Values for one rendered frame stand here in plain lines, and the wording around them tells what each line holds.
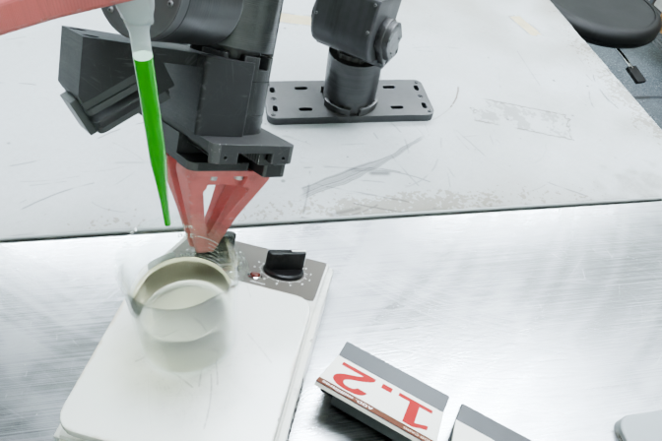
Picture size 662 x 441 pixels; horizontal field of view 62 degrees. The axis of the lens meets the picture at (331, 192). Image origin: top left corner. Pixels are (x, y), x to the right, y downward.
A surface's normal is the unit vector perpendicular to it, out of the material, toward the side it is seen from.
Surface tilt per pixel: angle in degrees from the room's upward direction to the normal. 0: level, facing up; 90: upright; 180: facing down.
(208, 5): 85
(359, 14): 73
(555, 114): 0
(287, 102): 0
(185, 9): 96
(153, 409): 0
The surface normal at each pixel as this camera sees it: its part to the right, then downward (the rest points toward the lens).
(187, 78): -0.76, 0.03
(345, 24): -0.44, 0.37
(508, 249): 0.11, -0.68
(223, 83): 0.62, 0.36
